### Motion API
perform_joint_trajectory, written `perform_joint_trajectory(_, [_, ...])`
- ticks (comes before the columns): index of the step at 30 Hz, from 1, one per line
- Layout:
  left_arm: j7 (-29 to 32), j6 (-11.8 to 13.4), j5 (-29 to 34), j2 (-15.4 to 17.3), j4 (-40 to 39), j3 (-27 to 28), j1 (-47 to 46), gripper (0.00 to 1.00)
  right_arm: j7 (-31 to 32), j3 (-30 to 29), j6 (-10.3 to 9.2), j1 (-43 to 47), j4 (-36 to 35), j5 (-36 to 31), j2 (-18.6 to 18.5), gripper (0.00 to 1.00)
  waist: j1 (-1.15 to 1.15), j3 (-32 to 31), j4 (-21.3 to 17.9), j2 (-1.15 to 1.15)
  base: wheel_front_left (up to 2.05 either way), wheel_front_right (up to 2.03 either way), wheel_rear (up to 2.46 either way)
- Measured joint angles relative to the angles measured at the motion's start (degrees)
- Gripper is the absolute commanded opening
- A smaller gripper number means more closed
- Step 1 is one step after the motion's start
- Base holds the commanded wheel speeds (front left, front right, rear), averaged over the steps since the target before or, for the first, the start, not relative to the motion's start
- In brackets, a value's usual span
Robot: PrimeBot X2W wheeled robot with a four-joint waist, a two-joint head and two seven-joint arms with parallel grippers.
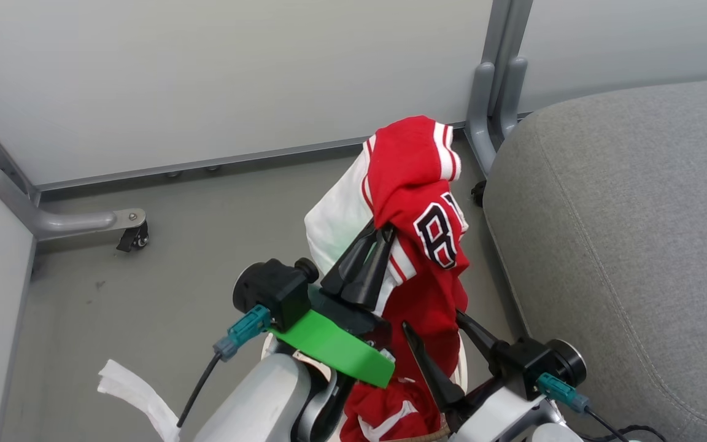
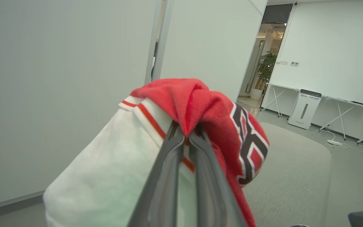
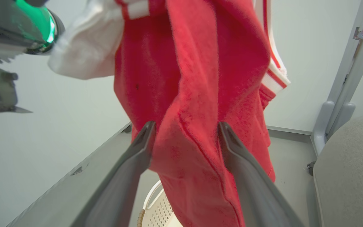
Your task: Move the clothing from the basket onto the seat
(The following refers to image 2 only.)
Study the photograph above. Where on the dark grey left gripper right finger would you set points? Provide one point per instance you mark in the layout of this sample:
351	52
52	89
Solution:
213	195

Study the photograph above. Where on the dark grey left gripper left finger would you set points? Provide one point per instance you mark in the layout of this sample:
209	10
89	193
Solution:
161	189

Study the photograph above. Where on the red and white sports jersey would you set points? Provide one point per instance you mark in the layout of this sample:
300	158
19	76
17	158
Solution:
106	173

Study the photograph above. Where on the grey fabric sofa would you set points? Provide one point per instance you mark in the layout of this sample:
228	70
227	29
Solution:
295	176

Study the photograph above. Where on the white plant pot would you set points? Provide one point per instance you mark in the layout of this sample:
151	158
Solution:
256	94

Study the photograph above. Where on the white air purifier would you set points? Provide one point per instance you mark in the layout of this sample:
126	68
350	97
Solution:
304	108

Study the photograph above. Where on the white power strip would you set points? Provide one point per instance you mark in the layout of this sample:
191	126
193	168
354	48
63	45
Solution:
334	142

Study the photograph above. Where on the green potted plant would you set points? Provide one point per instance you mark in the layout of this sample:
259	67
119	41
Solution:
267	67

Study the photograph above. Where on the grey-white partition panel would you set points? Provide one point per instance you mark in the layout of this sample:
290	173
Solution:
210	44
58	94

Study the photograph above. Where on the flat black device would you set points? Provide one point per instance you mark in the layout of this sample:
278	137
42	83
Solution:
359	103

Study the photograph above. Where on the glass door metal frame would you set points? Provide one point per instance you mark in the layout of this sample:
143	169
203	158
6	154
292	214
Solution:
254	66

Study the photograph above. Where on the white wall switch panel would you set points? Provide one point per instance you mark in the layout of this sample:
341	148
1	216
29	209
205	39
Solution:
283	62
294	64

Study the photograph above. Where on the grey metal partition post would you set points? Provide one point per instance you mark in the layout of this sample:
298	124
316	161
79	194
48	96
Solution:
161	37

